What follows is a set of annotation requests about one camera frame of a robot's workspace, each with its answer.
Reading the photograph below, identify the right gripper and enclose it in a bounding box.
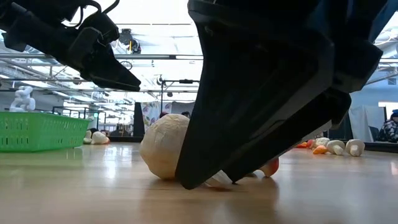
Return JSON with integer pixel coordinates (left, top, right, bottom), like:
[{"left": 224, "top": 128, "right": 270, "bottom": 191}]
[{"left": 175, "top": 0, "right": 389, "bottom": 190}]

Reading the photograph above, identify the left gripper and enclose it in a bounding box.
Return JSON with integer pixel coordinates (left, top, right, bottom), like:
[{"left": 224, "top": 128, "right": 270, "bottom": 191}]
[{"left": 37, "top": 18, "right": 141, "bottom": 92}]

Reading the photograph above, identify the orange toy chili pepper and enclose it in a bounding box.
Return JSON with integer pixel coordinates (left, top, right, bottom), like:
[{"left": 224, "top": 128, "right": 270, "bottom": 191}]
[{"left": 312, "top": 145, "right": 329, "bottom": 156}]

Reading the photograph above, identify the black metal railing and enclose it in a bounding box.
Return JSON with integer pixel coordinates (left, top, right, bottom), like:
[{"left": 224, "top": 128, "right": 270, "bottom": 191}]
[{"left": 52, "top": 105, "right": 107, "bottom": 130}]

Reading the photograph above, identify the black partition panel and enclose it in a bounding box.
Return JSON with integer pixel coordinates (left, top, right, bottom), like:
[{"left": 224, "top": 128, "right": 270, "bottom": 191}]
[{"left": 133, "top": 101, "right": 146, "bottom": 138}]

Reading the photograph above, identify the white floral curtain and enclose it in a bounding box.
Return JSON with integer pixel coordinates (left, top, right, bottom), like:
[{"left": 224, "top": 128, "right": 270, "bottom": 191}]
[{"left": 140, "top": 101, "right": 174, "bottom": 133}]

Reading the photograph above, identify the white twisted sculpture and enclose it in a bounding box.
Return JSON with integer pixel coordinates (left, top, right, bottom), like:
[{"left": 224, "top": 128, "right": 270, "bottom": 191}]
[{"left": 9, "top": 86, "right": 37, "bottom": 113}]

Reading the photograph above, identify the green plastic basket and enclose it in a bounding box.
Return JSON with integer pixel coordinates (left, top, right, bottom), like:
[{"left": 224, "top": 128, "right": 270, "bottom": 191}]
[{"left": 0, "top": 111, "right": 91, "bottom": 153}]

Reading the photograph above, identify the black ceiling cord reel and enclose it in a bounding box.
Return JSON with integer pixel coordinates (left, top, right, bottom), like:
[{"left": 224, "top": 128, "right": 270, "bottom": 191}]
[{"left": 118, "top": 28, "right": 142, "bottom": 54}]

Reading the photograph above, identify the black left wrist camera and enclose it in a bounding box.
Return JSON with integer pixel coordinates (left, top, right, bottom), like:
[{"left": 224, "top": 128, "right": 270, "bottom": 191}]
[{"left": 82, "top": 12, "right": 121, "bottom": 44}]

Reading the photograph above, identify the long grey horizontal rail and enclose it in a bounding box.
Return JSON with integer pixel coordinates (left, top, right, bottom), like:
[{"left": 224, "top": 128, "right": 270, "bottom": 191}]
[{"left": 0, "top": 53, "right": 398, "bottom": 63}]

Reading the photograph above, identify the black aluminium table frame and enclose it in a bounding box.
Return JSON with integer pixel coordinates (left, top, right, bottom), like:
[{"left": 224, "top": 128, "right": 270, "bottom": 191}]
[{"left": 107, "top": 135, "right": 398, "bottom": 154}]

